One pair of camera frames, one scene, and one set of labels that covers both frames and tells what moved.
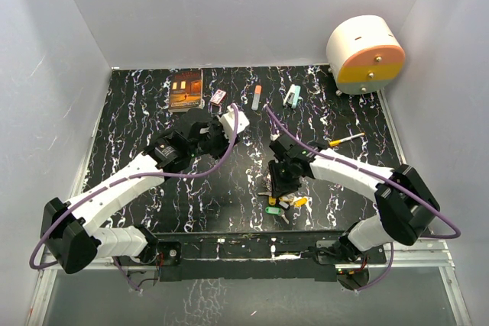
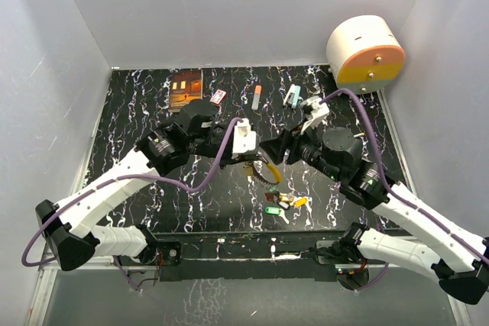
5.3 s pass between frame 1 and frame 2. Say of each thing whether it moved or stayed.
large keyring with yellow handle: moved
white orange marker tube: stayed
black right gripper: moved
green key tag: stayed
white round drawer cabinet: stayed
